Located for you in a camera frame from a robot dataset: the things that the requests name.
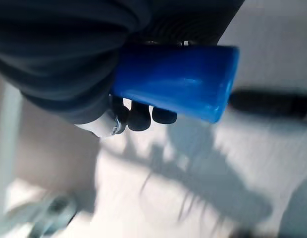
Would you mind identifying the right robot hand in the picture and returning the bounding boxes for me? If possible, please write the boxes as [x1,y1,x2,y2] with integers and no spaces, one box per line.
[0,0,246,138]

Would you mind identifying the blue bed crank handle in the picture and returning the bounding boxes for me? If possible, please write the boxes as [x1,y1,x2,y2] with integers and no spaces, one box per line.
[109,43,241,124]

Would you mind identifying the grey bed caster wheel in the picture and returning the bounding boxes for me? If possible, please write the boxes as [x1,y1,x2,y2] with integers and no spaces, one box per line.
[4,192,79,236]

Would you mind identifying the black bed crank handle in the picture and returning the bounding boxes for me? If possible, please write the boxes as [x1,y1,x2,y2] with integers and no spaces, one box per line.
[229,89,307,119]

